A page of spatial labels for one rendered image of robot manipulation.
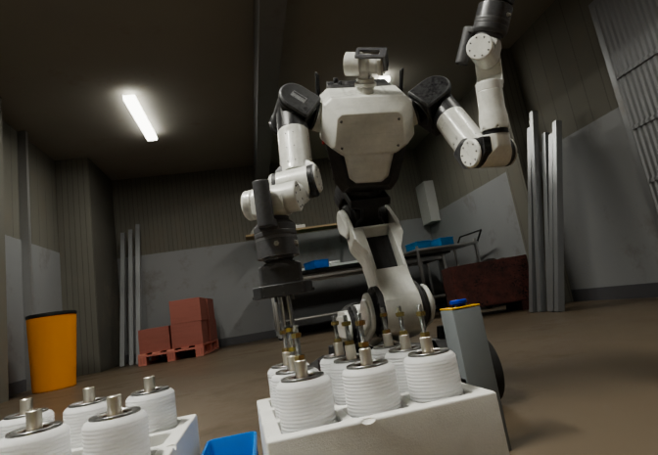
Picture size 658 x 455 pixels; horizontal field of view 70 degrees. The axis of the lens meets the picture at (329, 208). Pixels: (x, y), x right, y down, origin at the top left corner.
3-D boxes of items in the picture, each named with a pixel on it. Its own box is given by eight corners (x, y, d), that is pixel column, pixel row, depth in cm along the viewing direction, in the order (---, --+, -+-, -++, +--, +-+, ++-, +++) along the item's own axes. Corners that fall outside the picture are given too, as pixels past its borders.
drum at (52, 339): (70, 387, 440) (67, 309, 454) (18, 397, 432) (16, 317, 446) (87, 382, 483) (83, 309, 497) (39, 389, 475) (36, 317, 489)
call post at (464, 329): (467, 449, 107) (439, 310, 113) (494, 442, 108) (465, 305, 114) (483, 458, 100) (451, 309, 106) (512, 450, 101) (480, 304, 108)
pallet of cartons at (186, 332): (219, 347, 714) (213, 298, 728) (212, 353, 594) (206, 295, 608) (157, 358, 697) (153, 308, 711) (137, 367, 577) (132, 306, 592)
